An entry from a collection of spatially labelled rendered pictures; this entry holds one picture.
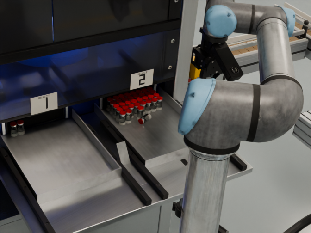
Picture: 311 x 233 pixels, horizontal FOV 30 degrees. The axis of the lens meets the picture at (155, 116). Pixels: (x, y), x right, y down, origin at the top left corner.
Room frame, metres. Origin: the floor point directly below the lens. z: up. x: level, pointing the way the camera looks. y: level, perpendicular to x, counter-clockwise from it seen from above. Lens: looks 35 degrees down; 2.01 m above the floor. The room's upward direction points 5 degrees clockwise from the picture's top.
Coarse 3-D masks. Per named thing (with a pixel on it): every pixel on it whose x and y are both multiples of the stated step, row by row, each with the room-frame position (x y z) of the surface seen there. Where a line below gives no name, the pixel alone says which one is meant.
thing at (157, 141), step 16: (160, 96) 1.75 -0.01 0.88; (96, 112) 1.61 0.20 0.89; (160, 112) 1.65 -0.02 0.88; (176, 112) 1.66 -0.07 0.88; (112, 128) 1.51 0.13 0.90; (128, 128) 1.54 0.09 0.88; (144, 128) 1.55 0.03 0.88; (160, 128) 1.56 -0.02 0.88; (176, 128) 1.57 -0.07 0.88; (128, 144) 1.43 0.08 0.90; (144, 144) 1.46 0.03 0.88; (160, 144) 1.47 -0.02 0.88; (176, 144) 1.48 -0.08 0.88; (144, 160) 1.35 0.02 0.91; (160, 160) 1.37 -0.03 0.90
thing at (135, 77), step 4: (140, 72) 1.63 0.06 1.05; (144, 72) 1.63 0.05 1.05; (148, 72) 1.64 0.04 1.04; (152, 72) 1.65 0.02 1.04; (132, 76) 1.61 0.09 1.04; (136, 76) 1.62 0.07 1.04; (140, 76) 1.63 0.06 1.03; (148, 76) 1.64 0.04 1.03; (152, 76) 1.65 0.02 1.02; (132, 80) 1.61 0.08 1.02; (136, 80) 1.62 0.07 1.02; (144, 80) 1.64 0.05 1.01; (148, 80) 1.64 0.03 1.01; (152, 80) 1.65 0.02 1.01; (132, 84) 1.61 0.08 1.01; (136, 84) 1.62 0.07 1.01; (144, 84) 1.64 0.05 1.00; (148, 84) 1.64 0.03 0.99; (132, 88) 1.61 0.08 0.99
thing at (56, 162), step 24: (72, 120) 1.56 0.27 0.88; (24, 144) 1.41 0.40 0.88; (48, 144) 1.42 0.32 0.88; (72, 144) 1.43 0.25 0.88; (96, 144) 1.42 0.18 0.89; (24, 168) 1.29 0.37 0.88; (48, 168) 1.30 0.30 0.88; (72, 168) 1.31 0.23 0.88; (96, 168) 1.32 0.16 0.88; (120, 168) 1.30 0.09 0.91; (48, 192) 1.17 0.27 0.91; (72, 192) 1.21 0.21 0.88
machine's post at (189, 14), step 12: (192, 0) 1.72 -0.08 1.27; (180, 12) 1.72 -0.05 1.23; (192, 12) 1.73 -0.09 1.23; (192, 24) 1.73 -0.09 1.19; (180, 36) 1.71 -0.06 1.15; (192, 36) 1.73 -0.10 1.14; (180, 48) 1.71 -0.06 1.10; (192, 48) 1.74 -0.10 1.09; (180, 60) 1.71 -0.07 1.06; (180, 72) 1.72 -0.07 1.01; (168, 84) 1.74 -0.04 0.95; (180, 84) 1.72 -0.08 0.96; (180, 96) 1.72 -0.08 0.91; (168, 204) 1.73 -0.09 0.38; (168, 216) 1.73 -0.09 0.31; (168, 228) 1.74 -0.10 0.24
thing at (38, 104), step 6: (42, 96) 1.44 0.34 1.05; (48, 96) 1.45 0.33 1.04; (54, 96) 1.46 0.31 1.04; (36, 102) 1.43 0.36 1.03; (42, 102) 1.44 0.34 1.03; (48, 102) 1.45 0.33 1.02; (54, 102) 1.46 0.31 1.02; (36, 108) 1.42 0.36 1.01; (42, 108) 1.44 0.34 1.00; (48, 108) 1.45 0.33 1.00; (54, 108) 1.46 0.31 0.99
